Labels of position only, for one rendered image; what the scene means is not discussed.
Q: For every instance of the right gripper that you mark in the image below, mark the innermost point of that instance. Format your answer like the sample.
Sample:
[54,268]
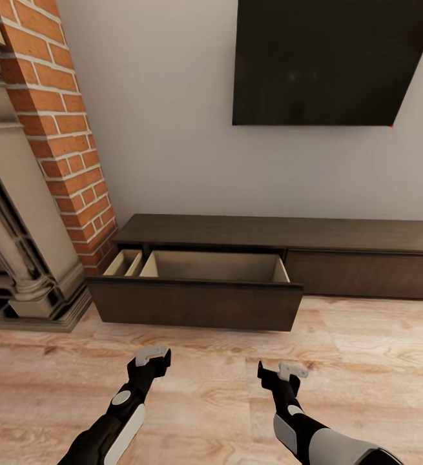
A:
[271,381]

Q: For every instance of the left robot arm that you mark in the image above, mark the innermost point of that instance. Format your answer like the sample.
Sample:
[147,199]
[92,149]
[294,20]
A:
[108,438]

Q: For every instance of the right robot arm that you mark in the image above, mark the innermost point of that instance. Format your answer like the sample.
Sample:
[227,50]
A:
[311,442]

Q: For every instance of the wall mounted tv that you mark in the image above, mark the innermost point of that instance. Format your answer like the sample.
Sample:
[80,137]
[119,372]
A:
[324,62]

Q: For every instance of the cabinet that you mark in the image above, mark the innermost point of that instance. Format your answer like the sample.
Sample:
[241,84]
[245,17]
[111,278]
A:
[251,272]

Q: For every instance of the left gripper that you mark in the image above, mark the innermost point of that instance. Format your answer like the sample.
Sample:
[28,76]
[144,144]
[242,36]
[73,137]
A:
[156,367]

